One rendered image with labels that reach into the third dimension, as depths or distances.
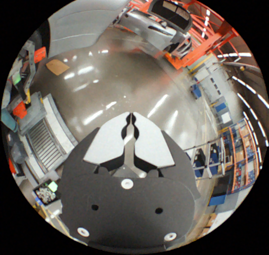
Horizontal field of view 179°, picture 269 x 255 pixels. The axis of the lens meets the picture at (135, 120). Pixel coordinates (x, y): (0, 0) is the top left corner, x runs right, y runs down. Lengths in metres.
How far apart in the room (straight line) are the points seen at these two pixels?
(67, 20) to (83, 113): 1.12
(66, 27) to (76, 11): 0.15
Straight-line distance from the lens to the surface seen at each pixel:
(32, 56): 0.70
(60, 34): 0.79
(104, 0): 0.84
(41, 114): 1.20
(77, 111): 1.30
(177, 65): 3.37
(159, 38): 2.39
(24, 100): 0.59
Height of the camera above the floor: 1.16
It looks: 50 degrees down
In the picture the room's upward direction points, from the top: 54 degrees clockwise
